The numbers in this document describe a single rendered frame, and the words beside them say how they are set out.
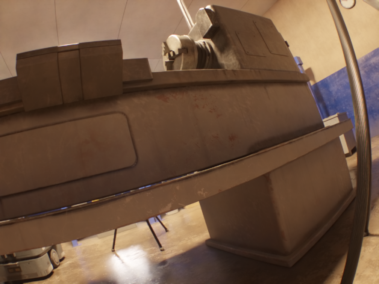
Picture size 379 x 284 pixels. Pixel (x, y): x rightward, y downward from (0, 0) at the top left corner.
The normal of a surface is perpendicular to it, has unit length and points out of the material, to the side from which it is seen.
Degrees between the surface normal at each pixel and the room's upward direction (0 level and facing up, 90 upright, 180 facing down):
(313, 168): 90
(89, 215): 90
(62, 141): 90
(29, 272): 90
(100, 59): 141
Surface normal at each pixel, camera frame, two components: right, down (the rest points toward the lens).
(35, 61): 0.41, -0.26
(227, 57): -0.86, 0.20
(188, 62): 0.49, 0.54
